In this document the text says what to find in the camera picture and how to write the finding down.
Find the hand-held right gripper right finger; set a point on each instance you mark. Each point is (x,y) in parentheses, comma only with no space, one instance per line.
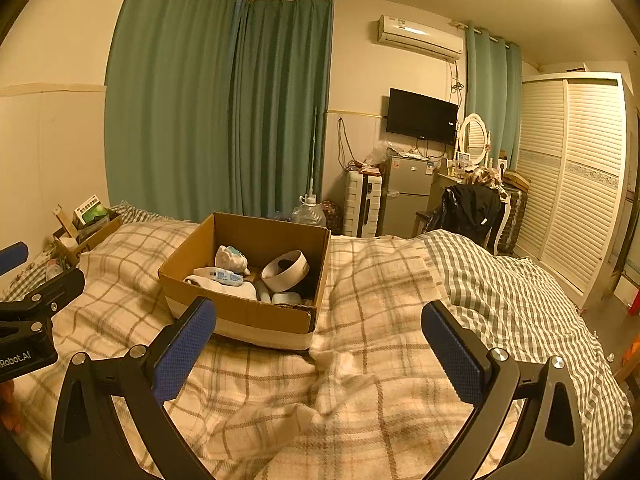
(452,355)

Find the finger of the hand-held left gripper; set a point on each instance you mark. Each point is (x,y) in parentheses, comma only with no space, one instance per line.
(60,285)
(14,252)

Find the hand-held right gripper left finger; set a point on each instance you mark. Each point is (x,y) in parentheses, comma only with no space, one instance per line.
(185,350)

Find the white cloth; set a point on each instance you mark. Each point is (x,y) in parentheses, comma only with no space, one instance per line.
(225,291)

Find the blue white tube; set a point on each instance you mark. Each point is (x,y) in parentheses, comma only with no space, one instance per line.
(220,275)

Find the white rabbit toy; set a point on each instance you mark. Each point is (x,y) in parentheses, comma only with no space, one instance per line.
(231,257)

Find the white tape roll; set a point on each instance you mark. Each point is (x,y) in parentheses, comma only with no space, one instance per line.
(292,277)

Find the person's left hand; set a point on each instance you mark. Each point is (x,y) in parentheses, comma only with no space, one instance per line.
(7,405)

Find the small cardboard box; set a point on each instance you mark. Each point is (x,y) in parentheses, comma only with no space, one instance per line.
(85,245)

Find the green printed carton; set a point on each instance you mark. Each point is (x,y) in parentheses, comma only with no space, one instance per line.
(92,215)

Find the green checkered quilt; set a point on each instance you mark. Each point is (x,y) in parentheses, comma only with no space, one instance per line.
(525,300)

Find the green checkered pillow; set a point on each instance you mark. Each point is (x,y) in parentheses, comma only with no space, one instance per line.
(135,212)

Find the beige plaid blanket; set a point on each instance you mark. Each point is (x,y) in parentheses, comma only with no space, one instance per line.
(300,410)

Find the black jacket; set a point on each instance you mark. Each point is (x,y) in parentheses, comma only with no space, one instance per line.
(467,207)

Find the dark suitcase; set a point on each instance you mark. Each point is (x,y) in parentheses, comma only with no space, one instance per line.
(515,220)

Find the silver refrigerator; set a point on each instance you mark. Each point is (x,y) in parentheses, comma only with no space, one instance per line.
(405,200)

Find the white suitcase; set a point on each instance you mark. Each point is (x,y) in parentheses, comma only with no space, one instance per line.
(355,205)

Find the brown wooden chair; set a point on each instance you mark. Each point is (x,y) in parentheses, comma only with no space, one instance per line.
(631,370)

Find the blond fluffy item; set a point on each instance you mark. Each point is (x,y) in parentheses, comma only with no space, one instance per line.
(480,177)

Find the large clear water jug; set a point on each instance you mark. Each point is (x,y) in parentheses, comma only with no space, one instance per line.
(310,215)

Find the dark patterned bag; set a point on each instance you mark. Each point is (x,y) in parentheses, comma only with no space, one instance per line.
(331,215)

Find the white louvred wardrobe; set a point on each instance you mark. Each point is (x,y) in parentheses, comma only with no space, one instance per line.
(570,185)

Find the wide green curtain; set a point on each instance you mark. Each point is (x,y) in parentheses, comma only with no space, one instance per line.
(170,110)

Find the clear plastic bag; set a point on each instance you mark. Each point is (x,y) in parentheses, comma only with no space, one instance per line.
(379,154)

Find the white oval mirror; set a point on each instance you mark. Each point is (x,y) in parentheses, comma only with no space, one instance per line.
(474,137)

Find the thin grey pole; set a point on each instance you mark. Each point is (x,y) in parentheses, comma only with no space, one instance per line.
(313,160)

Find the narrow green curtain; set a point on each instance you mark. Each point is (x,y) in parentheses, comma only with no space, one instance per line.
(280,110)

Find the pale teal curtain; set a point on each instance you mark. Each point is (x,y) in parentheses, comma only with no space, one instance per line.
(492,90)

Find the white air conditioner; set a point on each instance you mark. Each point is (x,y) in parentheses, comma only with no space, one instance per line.
(420,37)

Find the black wall television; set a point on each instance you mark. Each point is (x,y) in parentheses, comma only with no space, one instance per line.
(421,114)

